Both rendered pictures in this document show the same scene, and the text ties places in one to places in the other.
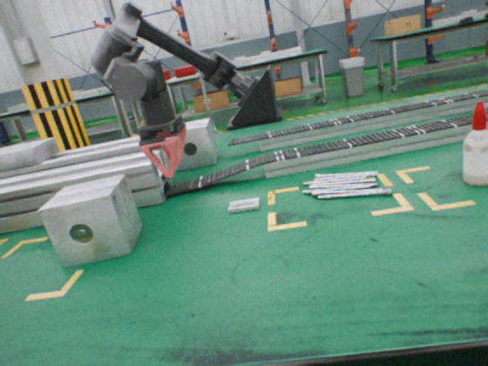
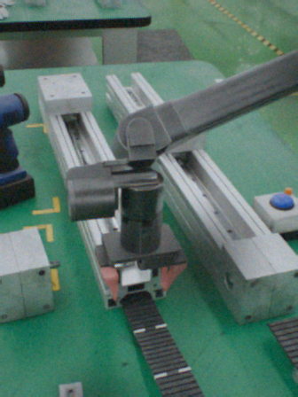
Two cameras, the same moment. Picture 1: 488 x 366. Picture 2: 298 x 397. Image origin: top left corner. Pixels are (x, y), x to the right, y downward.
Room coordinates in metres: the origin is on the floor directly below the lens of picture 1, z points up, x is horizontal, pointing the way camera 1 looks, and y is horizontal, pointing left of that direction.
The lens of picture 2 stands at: (0.47, -0.43, 1.39)
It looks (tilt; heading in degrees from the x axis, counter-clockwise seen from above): 33 degrees down; 70
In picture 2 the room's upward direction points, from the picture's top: 2 degrees clockwise
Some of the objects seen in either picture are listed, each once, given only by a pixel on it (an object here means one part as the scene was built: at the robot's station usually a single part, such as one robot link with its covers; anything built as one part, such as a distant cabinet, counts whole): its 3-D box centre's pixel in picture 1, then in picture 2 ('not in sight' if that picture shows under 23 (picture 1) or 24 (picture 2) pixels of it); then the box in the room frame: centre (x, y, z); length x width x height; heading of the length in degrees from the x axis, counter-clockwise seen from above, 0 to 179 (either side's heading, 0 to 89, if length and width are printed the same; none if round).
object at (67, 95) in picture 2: not in sight; (64, 98); (0.69, 0.82, 0.87); 0.16 x 0.11 x 0.07; 88
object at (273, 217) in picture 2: not in sight; (275, 216); (0.98, 0.28, 0.81); 0.10 x 0.08 x 0.06; 178
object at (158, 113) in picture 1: (158, 111); (140, 230); (0.66, 0.14, 0.94); 0.10 x 0.07 x 0.07; 177
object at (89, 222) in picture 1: (98, 215); (25, 272); (0.50, 0.24, 0.83); 0.11 x 0.10 x 0.10; 1
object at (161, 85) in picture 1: (147, 78); (137, 194); (0.66, 0.14, 1.00); 0.07 x 0.06 x 0.07; 173
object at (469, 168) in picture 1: (478, 143); not in sight; (0.45, -0.32, 0.84); 0.04 x 0.04 x 0.12
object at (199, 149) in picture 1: (195, 142); (265, 276); (0.87, 0.12, 0.83); 0.12 x 0.09 x 0.10; 178
